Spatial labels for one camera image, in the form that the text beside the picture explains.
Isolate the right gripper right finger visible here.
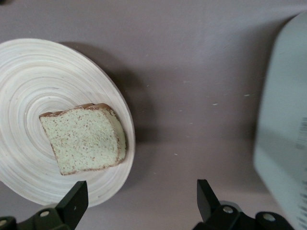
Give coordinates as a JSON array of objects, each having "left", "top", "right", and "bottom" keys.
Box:
[{"left": 193, "top": 179, "right": 296, "bottom": 230}]

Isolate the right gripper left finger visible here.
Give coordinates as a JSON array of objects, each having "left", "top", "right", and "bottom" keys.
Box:
[{"left": 0, "top": 181, "right": 90, "bottom": 230}]

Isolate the brown bread toast slice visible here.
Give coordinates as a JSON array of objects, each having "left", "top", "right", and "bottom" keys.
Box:
[{"left": 39, "top": 103, "right": 127, "bottom": 176}]

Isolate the round wooden plate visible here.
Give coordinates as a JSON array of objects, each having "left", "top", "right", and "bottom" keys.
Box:
[{"left": 0, "top": 39, "right": 136, "bottom": 208}]

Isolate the beige chrome two-slot toaster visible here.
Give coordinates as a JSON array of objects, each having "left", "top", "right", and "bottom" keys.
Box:
[{"left": 253, "top": 11, "right": 307, "bottom": 230}]

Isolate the brown table cover mat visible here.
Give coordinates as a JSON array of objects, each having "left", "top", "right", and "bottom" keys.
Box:
[{"left": 0, "top": 0, "right": 307, "bottom": 230}]

